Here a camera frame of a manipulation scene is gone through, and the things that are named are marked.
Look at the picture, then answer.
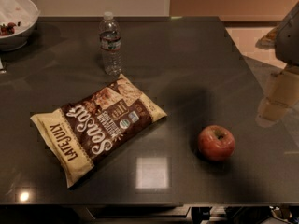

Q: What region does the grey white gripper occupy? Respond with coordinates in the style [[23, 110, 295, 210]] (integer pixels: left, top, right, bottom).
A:
[[256, 2, 299, 128]]

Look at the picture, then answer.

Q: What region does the brown Late July chip bag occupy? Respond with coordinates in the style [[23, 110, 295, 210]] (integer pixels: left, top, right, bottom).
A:
[[31, 75, 166, 187]]

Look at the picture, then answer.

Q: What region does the red apple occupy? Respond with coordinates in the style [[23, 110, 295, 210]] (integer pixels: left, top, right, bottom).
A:
[[198, 125, 235, 161]]

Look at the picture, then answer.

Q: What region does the clear plastic water bottle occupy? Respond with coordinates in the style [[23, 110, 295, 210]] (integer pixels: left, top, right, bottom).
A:
[[99, 11, 122, 76]]

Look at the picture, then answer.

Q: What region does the white bowl with food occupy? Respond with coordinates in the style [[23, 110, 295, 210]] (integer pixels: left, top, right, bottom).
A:
[[0, 0, 40, 51]]

